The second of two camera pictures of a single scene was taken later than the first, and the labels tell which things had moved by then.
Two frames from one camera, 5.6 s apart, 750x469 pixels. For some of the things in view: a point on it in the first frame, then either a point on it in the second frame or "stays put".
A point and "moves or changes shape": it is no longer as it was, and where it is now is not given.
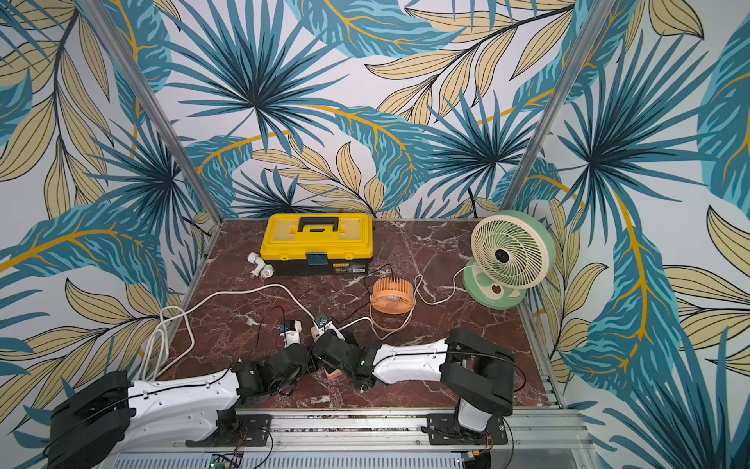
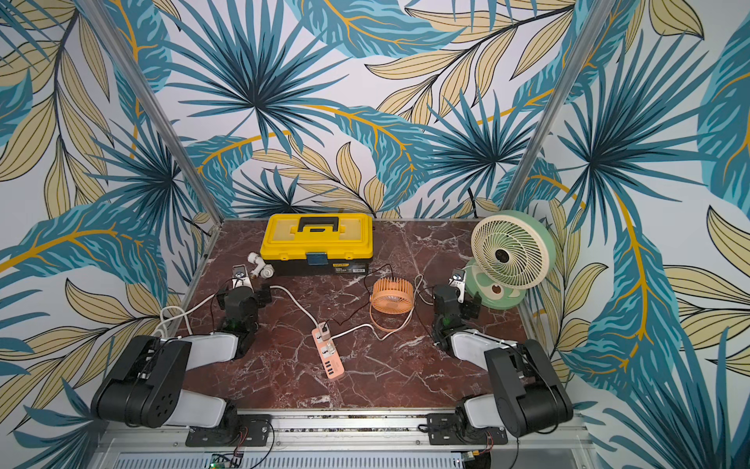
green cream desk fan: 513,252 stays put
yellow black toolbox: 318,243 stays put
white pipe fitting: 266,271 stays put
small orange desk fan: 392,296 stays put
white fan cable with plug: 416,298 moves or changes shape
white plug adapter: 291,330 to 240,277
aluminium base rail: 543,439 stays put
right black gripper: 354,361 to 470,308
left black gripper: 312,367 to 263,295
